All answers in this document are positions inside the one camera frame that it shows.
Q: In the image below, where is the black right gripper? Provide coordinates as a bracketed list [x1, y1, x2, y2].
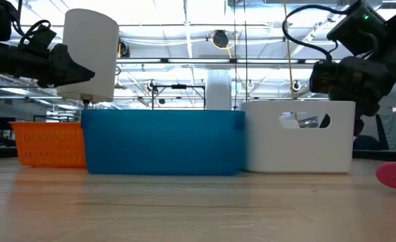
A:
[310, 56, 396, 137]

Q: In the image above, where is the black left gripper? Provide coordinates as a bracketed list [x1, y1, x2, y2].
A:
[5, 42, 96, 87]

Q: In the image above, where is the white plastic bin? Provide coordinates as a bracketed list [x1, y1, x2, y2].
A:
[240, 100, 356, 174]

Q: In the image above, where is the orange slotted plastic basket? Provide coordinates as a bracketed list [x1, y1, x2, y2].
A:
[9, 121, 87, 168]

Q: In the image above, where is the blue plastic bin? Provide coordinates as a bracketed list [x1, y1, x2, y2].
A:
[81, 109, 246, 176]

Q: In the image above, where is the white-shade lamp with wooden base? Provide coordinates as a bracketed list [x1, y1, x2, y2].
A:
[56, 8, 120, 114]

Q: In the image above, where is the black computer monitor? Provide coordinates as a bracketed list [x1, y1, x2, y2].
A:
[0, 116, 17, 131]

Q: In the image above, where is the white building column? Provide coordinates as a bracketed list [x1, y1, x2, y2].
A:
[206, 69, 233, 111]

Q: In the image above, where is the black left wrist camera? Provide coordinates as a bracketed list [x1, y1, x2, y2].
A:
[18, 19, 57, 56]

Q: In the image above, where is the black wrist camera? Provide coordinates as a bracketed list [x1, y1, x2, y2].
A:
[18, 19, 57, 56]
[327, 0, 387, 56]

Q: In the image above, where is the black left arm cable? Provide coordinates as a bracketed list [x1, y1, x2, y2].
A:
[12, 0, 52, 48]

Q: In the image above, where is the yellow hanging cord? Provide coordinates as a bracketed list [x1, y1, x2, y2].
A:
[283, 0, 301, 122]

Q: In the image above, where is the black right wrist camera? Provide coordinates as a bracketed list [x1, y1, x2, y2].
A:
[327, 0, 387, 56]

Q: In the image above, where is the black right camera cable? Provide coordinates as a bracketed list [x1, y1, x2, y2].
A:
[281, 3, 348, 63]

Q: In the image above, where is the black ceiling cable reel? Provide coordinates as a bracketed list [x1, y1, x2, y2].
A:
[212, 29, 229, 48]

